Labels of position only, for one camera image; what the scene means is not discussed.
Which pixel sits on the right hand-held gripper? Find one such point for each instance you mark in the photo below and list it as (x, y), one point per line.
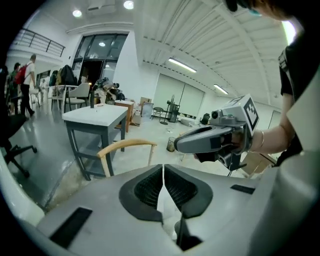
(232, 120)

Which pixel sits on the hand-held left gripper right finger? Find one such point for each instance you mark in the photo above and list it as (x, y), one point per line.
(225, 207)

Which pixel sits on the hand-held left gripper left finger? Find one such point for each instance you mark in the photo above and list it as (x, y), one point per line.
(105, 220)

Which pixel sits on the white cloths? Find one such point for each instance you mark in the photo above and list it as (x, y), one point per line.
(166, 207)

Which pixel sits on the person's right hand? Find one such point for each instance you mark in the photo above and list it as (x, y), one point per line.
(237, 141)

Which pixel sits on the black standing fan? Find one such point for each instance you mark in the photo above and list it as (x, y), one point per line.
(172, 110)

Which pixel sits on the small dark round chair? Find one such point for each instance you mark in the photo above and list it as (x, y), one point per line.
(158, 112)

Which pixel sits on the ceiling tube light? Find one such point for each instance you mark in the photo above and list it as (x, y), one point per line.
(220, 89)
(182, 65)

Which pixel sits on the light wooden table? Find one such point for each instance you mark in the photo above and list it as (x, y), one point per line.
(257, 162)

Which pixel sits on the white framed panel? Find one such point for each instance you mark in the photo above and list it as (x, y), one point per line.
(148, 110)

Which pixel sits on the wooden chair brown seat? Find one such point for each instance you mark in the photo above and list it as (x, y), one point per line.
(125, 144)

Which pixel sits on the white ceramic sink basin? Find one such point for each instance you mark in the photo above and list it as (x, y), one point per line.
(15, 195)

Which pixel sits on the person's black buttoned shirt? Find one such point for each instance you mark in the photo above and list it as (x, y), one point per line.
(287, 82)

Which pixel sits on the black upright faucet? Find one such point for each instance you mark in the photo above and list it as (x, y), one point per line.
(92, 100)

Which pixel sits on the dark glass entrance doors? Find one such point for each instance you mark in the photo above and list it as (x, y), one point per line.
(92, 72)

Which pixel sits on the grey upholstered chair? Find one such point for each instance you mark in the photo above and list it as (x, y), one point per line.
(80, 91)

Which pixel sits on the black office chair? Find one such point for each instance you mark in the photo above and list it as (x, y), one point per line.
(15, 125)

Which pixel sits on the long white table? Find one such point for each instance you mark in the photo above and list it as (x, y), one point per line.
(62, 86)

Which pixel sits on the dark hanging jackets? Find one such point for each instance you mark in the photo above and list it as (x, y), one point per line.
(67, 75)

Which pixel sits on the person's head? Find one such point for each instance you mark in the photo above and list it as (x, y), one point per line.
(272, 10)

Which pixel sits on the round ceiling light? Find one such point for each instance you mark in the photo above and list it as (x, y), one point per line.
(77, 13)
(128, 4)

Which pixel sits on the white ceiling air unit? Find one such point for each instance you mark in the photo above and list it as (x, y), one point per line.
(100, 6)

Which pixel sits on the red backpack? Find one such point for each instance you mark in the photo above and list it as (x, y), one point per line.
(21, 75)

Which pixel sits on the black mezzanine railing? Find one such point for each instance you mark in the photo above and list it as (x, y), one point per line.
(40, 41)

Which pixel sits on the white top dark frame table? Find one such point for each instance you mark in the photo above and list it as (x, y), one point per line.
(95, 116)

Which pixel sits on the black head-worn camera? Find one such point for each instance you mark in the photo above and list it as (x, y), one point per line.
(232, 5)

